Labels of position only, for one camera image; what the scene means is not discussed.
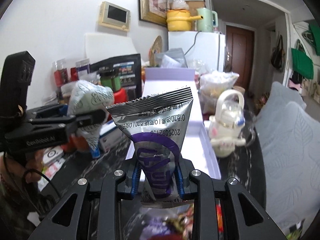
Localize white green patterned snack bag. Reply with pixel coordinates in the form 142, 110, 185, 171
67, 80, 114, 159

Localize silver purple snack packet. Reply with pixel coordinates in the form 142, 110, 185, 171
107, 87, 193, 207

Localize white blue small box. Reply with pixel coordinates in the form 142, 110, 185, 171
99, 120, 125, 153

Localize lavender gift box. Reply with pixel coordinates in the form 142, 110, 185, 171
141, 68, 221, 179

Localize red canister green lid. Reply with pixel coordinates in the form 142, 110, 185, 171
100, 69, 127, 103

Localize spice jar red contents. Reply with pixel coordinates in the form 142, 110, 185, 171
53, 59, 68, 88

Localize green brown snack packet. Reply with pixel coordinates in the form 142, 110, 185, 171
161, 204, 194, 239

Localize cream white kettle bottle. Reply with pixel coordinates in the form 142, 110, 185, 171
208, 89, 246, 158

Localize red snack packet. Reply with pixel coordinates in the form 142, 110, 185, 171
215, 198, 223, 239

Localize black printed package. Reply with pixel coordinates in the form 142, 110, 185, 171
90, 54, 142, 100

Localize white chair back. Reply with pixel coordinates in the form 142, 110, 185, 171
85, 33, 138, 63

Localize clear plastic bag of food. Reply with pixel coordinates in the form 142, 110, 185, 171
199, 70, 239, 114

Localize woven straw fan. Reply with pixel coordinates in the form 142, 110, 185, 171
149, 35, 163, 67

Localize grey mailer bag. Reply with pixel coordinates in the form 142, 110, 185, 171
154, 48, 188, 68

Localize grey leaf pattern cushion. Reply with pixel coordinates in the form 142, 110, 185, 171
255, 81, 319, 237

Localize white refrigerator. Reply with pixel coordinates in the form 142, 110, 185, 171
168, 31, 226, 73

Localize yellow pot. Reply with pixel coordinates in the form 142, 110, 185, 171
167, 9, 203, 31

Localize brown wooden door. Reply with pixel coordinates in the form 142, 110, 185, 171
225, 25, 255, 90

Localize gold framed picture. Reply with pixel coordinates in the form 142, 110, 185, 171
139, 0, 169, 27

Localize black hanging handbag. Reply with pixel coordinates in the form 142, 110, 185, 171
270, 35, 285, 72

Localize light green electric kettle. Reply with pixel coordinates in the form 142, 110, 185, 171
196, 8, 219, 33

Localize green tote bag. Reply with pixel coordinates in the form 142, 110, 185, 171
291, 48, 314, 80

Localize beige wall intercom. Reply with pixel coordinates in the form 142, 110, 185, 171
98, 2, 131, 32

